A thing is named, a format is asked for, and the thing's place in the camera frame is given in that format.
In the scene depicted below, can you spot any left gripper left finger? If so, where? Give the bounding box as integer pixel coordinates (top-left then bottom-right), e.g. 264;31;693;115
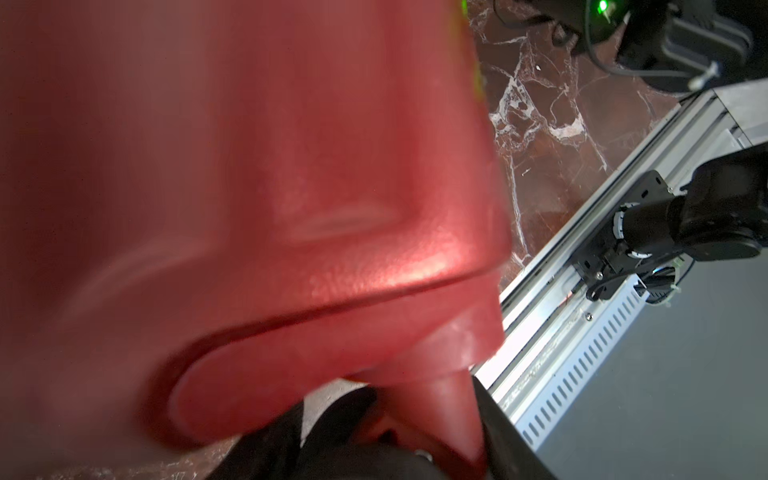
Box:
206;401;304;480

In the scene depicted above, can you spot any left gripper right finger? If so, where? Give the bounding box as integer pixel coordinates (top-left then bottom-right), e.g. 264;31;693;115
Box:
472;377;556;480

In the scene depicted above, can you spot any red hard-shell suitcase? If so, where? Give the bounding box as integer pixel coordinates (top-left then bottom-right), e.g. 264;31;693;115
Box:
1;1;512;479

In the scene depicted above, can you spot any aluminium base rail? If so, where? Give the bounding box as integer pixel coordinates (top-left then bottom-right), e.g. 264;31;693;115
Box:
474;80;767;448

